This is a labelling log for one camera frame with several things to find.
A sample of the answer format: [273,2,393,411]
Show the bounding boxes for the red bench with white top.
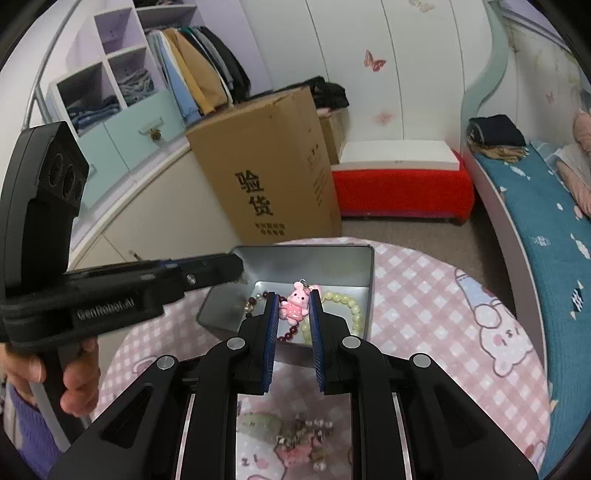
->
[330,140,476,227]

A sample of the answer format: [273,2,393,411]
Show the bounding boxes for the large cardboard box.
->
[185,85,344,246]

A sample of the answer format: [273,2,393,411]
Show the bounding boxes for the pale green bead bracelet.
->
[321,288,366,343]

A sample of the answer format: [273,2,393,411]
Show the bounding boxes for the pink checked tablecloth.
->
[98,237,553,480]

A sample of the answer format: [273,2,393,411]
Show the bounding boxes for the pink pillow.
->
[556,110,591,210]

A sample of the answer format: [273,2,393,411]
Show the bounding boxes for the grey metal handrail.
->
[21,0,81,131]

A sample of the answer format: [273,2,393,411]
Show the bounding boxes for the pink bunny charm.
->
[278,278,320,322]

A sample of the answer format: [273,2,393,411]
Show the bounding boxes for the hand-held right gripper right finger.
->
[308,290,541,480]

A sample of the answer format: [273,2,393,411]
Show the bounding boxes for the purple cube shelf unit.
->
[47,0,206,139]

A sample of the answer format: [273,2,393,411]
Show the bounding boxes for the small cardboard box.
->
[318,111,348,168]

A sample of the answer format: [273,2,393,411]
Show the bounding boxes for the hanging clothes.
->
[147,25,253,126]

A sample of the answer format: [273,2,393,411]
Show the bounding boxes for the white wardrobe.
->
[231,0,497,155]

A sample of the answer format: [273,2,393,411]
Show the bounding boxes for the grey metal tin box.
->
[196,244,376,367]

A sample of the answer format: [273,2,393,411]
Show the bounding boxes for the folded jeans stack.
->
[67,95,122,136]
[119,68,156,106]

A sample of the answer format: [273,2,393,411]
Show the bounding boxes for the mint drawer cabinet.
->
[74,87,197,206]

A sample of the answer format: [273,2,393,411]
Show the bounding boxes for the person's left forearm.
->
[0,376,64,480]

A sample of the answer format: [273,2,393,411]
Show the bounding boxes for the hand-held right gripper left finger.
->
[46,292,281,480]

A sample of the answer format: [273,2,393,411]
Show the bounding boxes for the folded dark clothes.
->
[466,115,530,163]

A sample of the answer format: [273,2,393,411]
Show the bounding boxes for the dark clothes pile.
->
[249,76,350,112]

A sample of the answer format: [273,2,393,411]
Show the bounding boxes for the person's left hand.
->
[0,336,101,415]

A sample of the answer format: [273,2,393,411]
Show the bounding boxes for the dark red bead bracelet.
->
[246,291,315,344]

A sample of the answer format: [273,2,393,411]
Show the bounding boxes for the pearl bead jewelry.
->
[272,413,335,462]

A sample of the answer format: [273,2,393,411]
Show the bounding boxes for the mint bunk bed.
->
[462,0,591,480]

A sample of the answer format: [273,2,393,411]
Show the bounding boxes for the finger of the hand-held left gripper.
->
[179,252,246,293]

